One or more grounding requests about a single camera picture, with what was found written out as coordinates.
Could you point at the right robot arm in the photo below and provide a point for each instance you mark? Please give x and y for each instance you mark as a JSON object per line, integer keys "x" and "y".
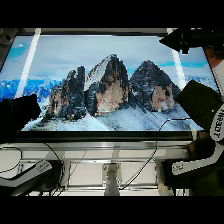
{"x": 199, "y": 100}

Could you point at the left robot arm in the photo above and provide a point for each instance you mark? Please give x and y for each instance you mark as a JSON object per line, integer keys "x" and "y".
{"x": 34, "y": 169}

